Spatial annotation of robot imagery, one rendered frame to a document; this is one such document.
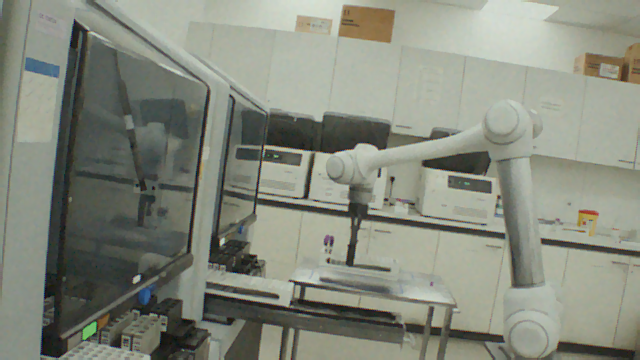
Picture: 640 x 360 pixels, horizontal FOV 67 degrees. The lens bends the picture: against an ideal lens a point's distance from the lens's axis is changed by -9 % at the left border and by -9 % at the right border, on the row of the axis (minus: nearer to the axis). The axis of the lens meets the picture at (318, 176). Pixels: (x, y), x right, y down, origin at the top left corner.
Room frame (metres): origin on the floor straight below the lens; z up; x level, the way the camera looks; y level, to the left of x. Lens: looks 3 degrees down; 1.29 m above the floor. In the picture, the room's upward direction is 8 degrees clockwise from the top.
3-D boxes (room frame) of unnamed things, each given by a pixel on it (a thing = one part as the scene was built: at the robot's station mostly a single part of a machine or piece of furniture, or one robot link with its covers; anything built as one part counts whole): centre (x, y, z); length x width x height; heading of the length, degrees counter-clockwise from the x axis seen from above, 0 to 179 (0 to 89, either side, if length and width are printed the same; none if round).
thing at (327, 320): (1.55, 0.00, 0.78); 0.73 x 0.14 x 0.09; 87
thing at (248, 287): (1.56, 0.18, 0.83); 0.30 x 0.10 x 0.06; 87
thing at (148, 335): (1.01, 0.31, 0.85); 0.12 x 0.02 x 0.06; 177
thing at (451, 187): (4.09, -1.09, 1.25); 0.62 x 0.56 x 0.69; 176
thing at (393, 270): (1.90, -0.19, 0.89); 0.30 x 0.10 x 0.06; 85
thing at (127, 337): (1.01, 0.33, 0.85); 0.12 x 0.02 x 0.06; 176
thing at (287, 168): (4.17, 0.34, 1.22); 0.62 x 0.56 x 0.64; 175
